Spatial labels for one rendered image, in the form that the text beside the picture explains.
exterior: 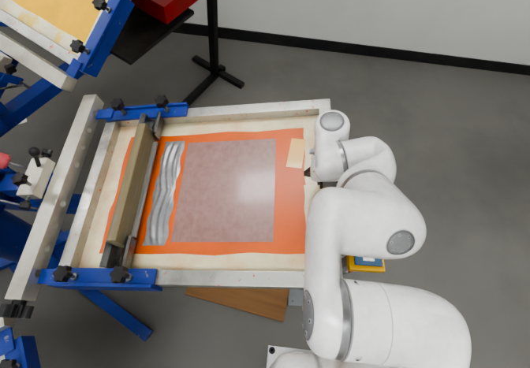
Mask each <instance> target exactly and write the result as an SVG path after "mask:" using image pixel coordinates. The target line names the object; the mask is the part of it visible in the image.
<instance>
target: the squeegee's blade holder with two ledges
mask: <svg viewBox="0 0 530 368"><path fill-rule="evenodd" d="M157 146H158V143H157V142H153V144H152V149H151V154H150V158H149V161H148V165H147V171H146V174H145V178H144V184H143V187H142V191H141V195H140V201H139V204H138V207H137V212H136V217H135V221H134V225H133V228H132V234H131V236H132V238H136V237H137V233H138V229H139V226H140V219H141V216H142V213H143V208H144V202H145V199H146V195H147V189H148V185H149V181H150V178H151V171H152V167H153V164H154V160H155V154H156V151H157Z"/></svg>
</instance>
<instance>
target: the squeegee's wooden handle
mask: <svg viewBox="0 0 530 368"><path fill-rule="evenodd" d="M153 142H155V137H154V136H153V135H152V130H151V129H150V128H149V127H148V125H147V124H145V123H143V124H138V125H137V128H136V133H135V136H134V140H133V142H132V148H131V151H130V154H129V160H128V162H127V166H126V169H125V174H124V177H123V180H122V183H121V188H120V191H119V195H118V200H117V203H116V206H115V209H114V214H113V217H112V221H111V223H110V229H109V232H108V235H107V238H106V241H107V243H111V244H113V245H114V246H116V247H119V248H125V241H126V238H127V236H131V234H132V230H133V225H134V221H135V217H136V212H137V207H138V204H139V201H140V195H141V191H142V187H143V184H144V178H145V174H146V171H147V165H148V161H149V158H150V154H151V149H152V144H153Z"/></svg>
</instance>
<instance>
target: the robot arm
mask: <svg viewBox="0 0 530 368"><path fill-rule="evenodd" d="M349 130H350V123H349V119H348V118H347V116H346V115H345V114H343V113H342V112H340V111H338V110H328V111H325V112H323V113H321V114H320V115H319V116H318V117H317V118H316V120H315V125H314V133H315V146H314V148H312V149H309V154H311V155H312V156H311V163H310V167H309V168H307V169H306V170H305V171H304V176H306V177H311V179H312V180H313V181H315V182H317V185H319V186H320V189H322V188H323V182H330V181H336V188H335V187H328V188H323V189H322V190H320V191H318V192H317V193H316V194H315V196H314V197H313V199H312V201H311V204H310V206H309V209H308V216H307V223H306V233H305V258H304V298H303V306H302V311H303V324H302V325H303V329H304V336H305V339H306V341H307V343H308V346H309V347H310V349H311V350H312V351H313V352H314V353H316V355H314V354H305V353H303V352H299V351H295V352H290V353H284V354H281V355H280V356H279V357H277V358H276V360H275V361H274V362H273V363H272V364H271V366H270V367H269V368H469V366H470V361H471V354H472V346H471V337H470V333H469V330H468V326H467V324H466V321H465V320H464V318H463V316H462V315H461V313H460V312H459V311H458V310H457V308H456V307H455V306H454V305H453V304H451V303H450V302H448V301H447V300H446V299H444V298H442V297H441V296H438V295H436V294H434V293H432V292H429V291H426V290H423V289H420V288H414V287H410V286H405V285H399V284H387V283H379V282H372V281H358V280H350V279H342V278H340V262H339V259H340V255H351V256H358V257H365V258H380V259H400V258H406V257H408V256H410V255H413V254H414V253H416V252H417V251H418V250H419V249H420V248H421V247H422V246H423V244H424V241H425V239H426V235H427V228H426V224H425V221H424V218H423V216H422V214H421V213H420V212H419V210H418V209H417V208H416V206H415V205H414V204H413V203H412V202H411V201H410V200H409V199H408V198H407V197H406V196H405V195H404V194H403V193H402V192H401V191H400V190H399V189H398V188H397V187H396V186H395V185H394V181H395V178H396V174H397V166H396V162H395V158H394V155H393V152H392V150H391V149H390V148H389V147H388V146H387V144H385V143H384V142H383V141H382V140H380V139H379V138H376V137H374V136H366V137H361V138H357V139H350V140H349Z"/></svg>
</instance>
